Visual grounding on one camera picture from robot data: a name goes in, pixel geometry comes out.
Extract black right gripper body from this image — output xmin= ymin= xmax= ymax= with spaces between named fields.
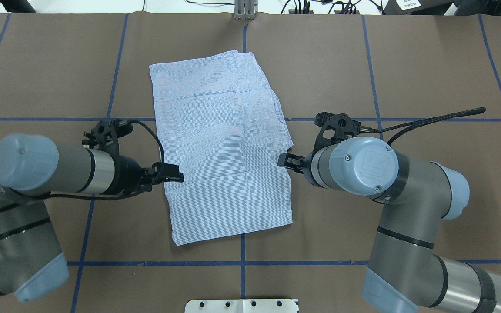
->
xmin=301 ymin=154 xmax=318 ymax=176

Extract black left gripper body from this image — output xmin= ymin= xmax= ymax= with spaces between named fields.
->
xmin=111 ymin=155 xmax=153 ymax=195

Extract light blue striped shirt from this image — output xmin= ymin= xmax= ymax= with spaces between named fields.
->
xmin=149 ymin=50 xmax=294 ymax=246

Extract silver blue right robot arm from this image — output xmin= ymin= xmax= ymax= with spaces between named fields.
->
xmin=277 ymin=137 xmax=501 ymax=313

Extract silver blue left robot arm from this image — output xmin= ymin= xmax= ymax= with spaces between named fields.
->
xmin=0 ymin=133 xmax=184 ymax=303

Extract black box with label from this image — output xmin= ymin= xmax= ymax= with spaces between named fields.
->
xmin=382 ymin=0 xmax=455 ymax=16

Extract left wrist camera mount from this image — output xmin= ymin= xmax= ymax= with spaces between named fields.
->
xmin=82 ymin=119 xmax=133 ymax=155

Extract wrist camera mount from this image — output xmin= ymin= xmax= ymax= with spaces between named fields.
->
xmin=82 ymin=119 xmax=133 ymax=155
xmin=312 ymin=112 xmax=361 ymax=154

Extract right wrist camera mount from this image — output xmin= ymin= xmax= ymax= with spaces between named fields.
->
xmin=312 ymin=112 xmax=361 ymax=154

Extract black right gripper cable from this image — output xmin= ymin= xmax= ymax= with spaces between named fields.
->
xmin=357 ymin=107 xmax=487 ymax=146

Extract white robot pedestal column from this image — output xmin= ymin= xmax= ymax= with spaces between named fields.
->
xmin=184 ymin=298 xmax=300 ymax=313

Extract aluminium frame post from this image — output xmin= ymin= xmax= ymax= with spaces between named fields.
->
xmin=234 ymin=0 xmax=258 ymax=20

